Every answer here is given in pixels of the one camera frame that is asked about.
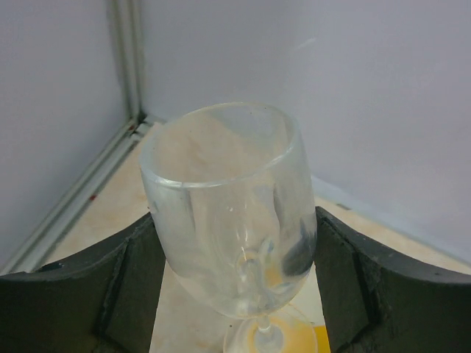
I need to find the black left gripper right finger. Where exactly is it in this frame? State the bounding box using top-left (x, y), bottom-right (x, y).
top-left (314, 207), bottom-right (470, 352)

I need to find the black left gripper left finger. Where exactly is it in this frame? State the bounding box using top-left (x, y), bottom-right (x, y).
top-left (1, 214), bottom-right (166, 352)

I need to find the clear left wine glass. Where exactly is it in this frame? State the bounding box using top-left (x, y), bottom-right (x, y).
top-left (140, 102), bottom-right (317, 332)

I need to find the yellow white patterned cloth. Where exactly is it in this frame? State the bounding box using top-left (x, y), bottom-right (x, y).
top-left (242, 257), bottom-right (330, 353)

